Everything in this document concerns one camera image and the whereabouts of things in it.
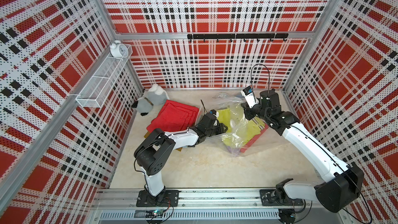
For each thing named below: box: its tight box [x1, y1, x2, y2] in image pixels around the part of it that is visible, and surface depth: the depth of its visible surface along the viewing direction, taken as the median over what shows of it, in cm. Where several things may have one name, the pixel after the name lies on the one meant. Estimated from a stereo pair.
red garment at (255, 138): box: [239, 123, 269, 153], surface depth 92 cm
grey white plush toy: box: [131, 83, 170, 117], surface depth 108 cm
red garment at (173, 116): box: [146, 99, 200, 133], surface depth 95 cm
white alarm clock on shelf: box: [109, 39, 129, 58], surface depth 82 cm
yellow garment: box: [217, 106, 266, 148], surface depth 80 cm
